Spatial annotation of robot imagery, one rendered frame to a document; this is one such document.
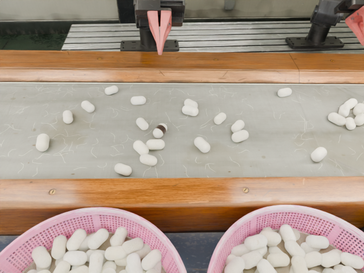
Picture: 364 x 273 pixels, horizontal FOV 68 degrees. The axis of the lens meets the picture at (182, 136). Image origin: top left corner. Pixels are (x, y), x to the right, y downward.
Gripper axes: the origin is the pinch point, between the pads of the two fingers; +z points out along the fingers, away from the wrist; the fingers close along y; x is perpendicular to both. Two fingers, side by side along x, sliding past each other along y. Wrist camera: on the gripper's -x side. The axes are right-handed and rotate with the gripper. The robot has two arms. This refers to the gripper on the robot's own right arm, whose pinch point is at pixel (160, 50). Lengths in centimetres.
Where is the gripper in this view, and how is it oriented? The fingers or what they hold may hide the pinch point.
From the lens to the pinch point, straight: 58.5
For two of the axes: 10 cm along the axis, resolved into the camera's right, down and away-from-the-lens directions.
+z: 0.0, 10.0, -0.6
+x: -0.4, 0.6, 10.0
